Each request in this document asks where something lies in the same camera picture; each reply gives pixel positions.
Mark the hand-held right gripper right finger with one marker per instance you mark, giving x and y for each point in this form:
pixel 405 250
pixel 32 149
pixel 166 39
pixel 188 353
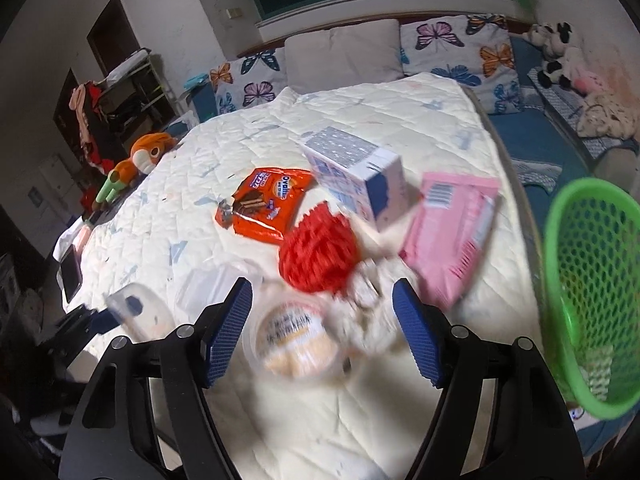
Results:
pixel 417 340

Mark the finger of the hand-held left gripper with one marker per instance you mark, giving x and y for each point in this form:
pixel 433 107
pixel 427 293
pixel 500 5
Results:
pixel 102 321

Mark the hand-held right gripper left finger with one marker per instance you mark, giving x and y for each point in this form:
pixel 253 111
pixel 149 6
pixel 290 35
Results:
pixel 230 330

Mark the clear plastic lid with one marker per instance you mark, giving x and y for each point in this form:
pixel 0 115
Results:
pixel 150 317

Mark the round plastic cup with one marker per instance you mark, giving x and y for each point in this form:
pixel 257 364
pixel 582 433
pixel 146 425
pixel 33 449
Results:
pixel 295 340

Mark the orange snack packet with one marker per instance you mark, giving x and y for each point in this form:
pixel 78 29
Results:
pixel 265 200

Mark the green mesh basket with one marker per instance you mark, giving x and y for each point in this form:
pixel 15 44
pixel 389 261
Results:
pixel 555 240

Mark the white and blue carton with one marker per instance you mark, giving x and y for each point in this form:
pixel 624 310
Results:
pixel 350 170

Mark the crumpled white tissue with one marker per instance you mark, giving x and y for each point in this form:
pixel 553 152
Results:
pixel 370 320

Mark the clear plastic container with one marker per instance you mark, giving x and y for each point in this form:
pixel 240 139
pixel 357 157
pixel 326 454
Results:
pixel 205 282

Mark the black tablet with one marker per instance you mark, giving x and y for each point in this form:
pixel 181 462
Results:
pixel 70 277

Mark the pink packet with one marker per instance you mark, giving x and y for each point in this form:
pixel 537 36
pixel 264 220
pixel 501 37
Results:
pixel 445 240

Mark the red mesh ball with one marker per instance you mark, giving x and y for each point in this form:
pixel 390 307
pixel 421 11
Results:
pixel 315 255

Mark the white cabinet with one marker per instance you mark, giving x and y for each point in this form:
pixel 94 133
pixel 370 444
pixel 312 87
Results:
pixel 50 180

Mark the orange plush toy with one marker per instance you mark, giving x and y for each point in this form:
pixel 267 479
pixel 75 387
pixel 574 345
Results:
pixel 145 152

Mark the crumpled white paper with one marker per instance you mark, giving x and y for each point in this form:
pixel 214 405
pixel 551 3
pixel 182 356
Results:
pixel 598 370

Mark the hanging clothes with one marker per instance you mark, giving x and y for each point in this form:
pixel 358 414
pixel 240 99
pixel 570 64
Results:
pixel 87 120

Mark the blue patterned cloth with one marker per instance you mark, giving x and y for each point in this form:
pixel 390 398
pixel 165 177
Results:
pixel 540 177

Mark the blue box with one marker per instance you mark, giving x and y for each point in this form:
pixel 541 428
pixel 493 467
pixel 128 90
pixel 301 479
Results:
pixel 205 102

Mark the metal shelf rack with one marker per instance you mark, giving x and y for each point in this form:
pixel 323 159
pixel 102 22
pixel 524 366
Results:
pixel 140 90

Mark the white quilted blanket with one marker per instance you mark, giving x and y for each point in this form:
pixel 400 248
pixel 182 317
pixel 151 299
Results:
pixel 350 110

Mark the butterfly print pillow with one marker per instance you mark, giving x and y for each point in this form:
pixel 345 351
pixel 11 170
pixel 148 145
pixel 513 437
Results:
pixel 255 82
pixel 450 55

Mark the teal case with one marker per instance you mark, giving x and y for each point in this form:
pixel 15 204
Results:
pixel 196 81

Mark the blue checked cloth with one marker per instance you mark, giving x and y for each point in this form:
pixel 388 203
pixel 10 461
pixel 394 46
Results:
pixel 560 105

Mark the grey pillow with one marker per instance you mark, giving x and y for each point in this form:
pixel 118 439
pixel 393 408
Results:
pixel 340 55

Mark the spotted cream cloth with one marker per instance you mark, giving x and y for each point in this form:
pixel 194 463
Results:
pixel 607 112

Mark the pink plush toy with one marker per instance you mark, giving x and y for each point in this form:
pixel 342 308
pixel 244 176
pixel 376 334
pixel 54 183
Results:
pixel 590 81

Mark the black and white plush toy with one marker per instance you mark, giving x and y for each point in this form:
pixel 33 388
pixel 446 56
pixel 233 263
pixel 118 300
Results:
pixel 555 55

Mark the wooden headboard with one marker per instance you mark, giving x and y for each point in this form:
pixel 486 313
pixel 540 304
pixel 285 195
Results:
pixel 350 22

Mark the wall switch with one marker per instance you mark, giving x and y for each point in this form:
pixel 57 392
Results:
pixel 234 13

